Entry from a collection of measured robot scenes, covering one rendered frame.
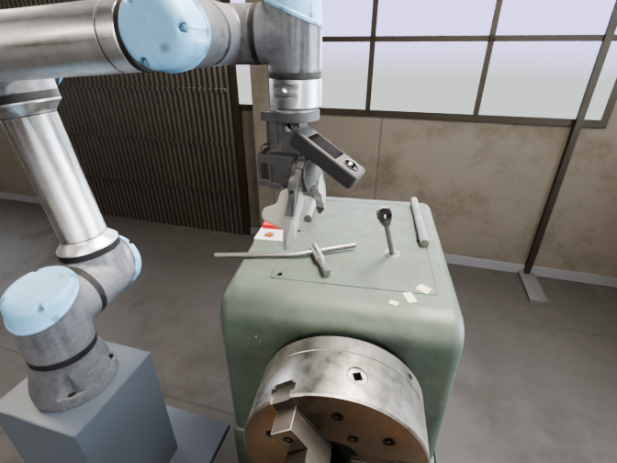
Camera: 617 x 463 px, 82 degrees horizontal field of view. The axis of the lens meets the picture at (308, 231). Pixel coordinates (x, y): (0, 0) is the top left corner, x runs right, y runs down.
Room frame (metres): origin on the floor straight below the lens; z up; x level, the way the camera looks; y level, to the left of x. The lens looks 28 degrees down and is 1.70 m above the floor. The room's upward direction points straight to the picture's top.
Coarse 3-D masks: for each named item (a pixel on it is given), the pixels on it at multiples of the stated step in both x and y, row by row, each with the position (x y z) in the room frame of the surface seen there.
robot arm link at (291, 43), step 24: (264, 0) 0.53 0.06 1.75; (288, 0) 0.51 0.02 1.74; (312, 0) 0.52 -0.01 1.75; (264, 24) 0.52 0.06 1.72; (288, 24) 0.51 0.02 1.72; (312, 24) 0.52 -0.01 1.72; (264, 48) 0.52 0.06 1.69; (288, 48) 0.51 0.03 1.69; (312, 48) 0.52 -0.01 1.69; (288, 72) 0.51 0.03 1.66; (312, 72) 0.52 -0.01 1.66
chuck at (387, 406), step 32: (320, 352) 0.44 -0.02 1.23; (288, 384) 0.39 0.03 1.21; (320, 384) 0.37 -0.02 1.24; (352, 384) 0.37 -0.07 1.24; (384, 384) 0.38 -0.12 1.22; (256, 416) 0.37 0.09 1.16; (320, 416) 0.35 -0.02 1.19; (352, 416) 0.34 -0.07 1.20; (384, 416) 0.34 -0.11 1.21; (416, 416) 0.36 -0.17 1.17; (256, 448) 0.37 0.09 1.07; (352, 448) 0.34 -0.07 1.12; (384, 448) 0.33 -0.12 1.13; (416, 448) 0.33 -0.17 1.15
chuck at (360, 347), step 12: (324, 336) 0.47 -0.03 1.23; (336, 336) 0.47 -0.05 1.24; (288, 348) 0.47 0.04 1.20; (300, 348) 0.46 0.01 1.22; (312, 348) 0.45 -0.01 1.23; (324, 348) 0.44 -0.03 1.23; (336, 348) 0.44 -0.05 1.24; (348, 348) 0.44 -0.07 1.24; (360, 348) 0.44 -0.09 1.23; (372, 348) 0.45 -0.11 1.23; (276, 360) 0.46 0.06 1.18; (384, 360) 0.43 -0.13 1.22; (396, 360) 0.44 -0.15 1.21; (264, 372) 0.47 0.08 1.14; (408, 372) 0.44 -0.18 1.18; (420, 396) 0.42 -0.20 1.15
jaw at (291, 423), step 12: (276, 396) 0.38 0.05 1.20; (288, 396) 0.37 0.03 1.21; (276, 408) 0.37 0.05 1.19; (288, 408) 0.36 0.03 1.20; (276, 420) 0.35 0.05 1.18; (288, 420) 0.34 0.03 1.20; (300, 420) 0.34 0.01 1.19; (276, 432) 0.33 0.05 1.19; (288, 432) 0.32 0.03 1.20; (300, 432) 0.33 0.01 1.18; (312, 432) 0.34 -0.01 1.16; (288, 444) 0.32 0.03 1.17; (300, 444) 0.32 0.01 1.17; (312, 444) 0.33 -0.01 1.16; (324, 444) 0.34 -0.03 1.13; (288, 456) 0.31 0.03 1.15; (300, 456) 0.31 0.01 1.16; (312, 456) 0.31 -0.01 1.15; (324, 456) 0.32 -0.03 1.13
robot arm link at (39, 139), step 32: (0, 96) 0.58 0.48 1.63; (32, 96) 0.61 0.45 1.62; (32, 128) 0.60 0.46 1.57; (32, 160) 0.60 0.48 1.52; (64, 160) 0.62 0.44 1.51; (64, 192) 0.60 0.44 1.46; (64, 224) 0.59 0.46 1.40; (96, 224) 0.62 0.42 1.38; (64, 256) 0.58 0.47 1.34; (96, 256) 0.59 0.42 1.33; (128, 256) 0.65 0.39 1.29
